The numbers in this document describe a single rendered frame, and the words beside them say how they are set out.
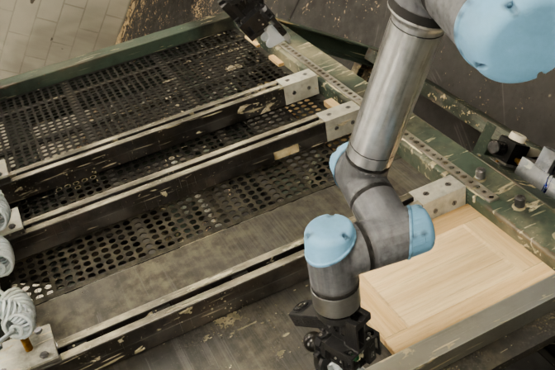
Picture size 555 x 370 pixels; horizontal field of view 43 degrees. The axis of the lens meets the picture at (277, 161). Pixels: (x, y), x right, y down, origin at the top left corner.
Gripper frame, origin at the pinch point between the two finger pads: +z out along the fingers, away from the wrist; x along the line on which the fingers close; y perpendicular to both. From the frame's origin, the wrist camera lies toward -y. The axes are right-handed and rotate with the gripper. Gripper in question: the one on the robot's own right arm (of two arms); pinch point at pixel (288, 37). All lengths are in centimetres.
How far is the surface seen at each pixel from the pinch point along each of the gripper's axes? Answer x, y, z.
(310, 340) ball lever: 72, 32, 1
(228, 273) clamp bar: 39, 44, 9
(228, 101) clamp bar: -38, 28, 30
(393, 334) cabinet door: 68, 23, 23
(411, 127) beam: 5.9, -9.4, 47.5
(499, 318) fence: 76, 5, 30
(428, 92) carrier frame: -63, -29, 113
